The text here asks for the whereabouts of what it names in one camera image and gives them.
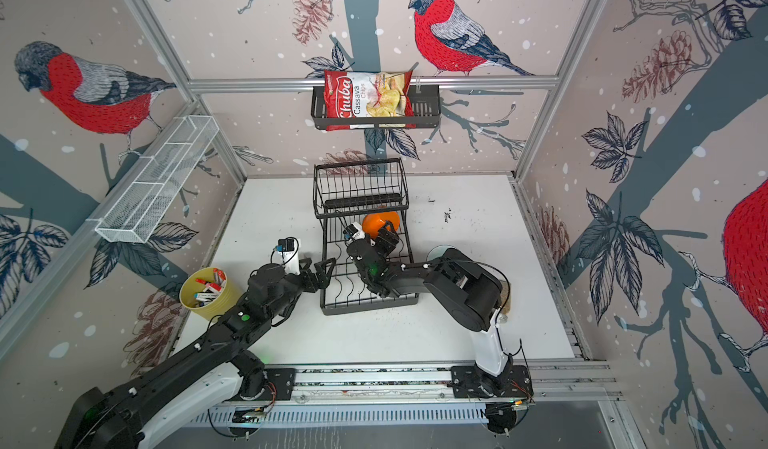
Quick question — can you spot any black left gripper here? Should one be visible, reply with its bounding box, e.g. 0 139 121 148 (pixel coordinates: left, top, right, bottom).
266 255 336 321

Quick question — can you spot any orange plastic bowl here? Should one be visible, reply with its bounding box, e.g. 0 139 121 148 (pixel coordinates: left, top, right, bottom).
362 211 401 239

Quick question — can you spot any light green ceramic bowl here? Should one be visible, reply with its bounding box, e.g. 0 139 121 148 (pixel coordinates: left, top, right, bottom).
426 244 454 260

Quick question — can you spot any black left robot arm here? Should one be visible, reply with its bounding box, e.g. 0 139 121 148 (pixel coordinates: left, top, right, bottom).
55 258 336 448

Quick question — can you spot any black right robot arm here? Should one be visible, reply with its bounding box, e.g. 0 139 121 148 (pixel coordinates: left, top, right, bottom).
343 222 512 398

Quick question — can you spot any yellow cup with markers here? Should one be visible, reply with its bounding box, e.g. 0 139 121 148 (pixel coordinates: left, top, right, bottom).
179 267 244 321

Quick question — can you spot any red cassava chips bag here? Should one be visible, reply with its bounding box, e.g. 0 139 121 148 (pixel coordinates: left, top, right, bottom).
323 70 414 119

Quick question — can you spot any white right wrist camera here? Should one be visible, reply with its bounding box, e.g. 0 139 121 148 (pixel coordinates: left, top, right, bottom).
342 222 366 244

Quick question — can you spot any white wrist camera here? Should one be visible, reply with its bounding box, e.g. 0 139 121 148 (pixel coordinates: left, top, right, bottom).
271 236 300 266
342 222 366 244

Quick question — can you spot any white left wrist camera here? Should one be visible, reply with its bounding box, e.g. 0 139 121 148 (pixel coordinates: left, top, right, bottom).
271 236 300 266

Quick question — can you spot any black wire dish rack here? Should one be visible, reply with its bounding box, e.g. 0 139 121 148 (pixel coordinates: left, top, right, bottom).
313 158 419 316

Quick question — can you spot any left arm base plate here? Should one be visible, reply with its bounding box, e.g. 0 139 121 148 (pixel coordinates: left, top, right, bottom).
231 367 297 404

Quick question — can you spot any black wall basket shelf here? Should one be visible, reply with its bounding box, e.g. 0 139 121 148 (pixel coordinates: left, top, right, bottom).
310 86 441 131

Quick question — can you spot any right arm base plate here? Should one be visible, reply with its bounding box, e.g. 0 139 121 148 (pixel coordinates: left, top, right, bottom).
448 363 534 400

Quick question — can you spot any white wire mesh shelf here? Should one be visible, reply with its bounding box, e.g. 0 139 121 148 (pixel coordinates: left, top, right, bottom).
95 115 219 243

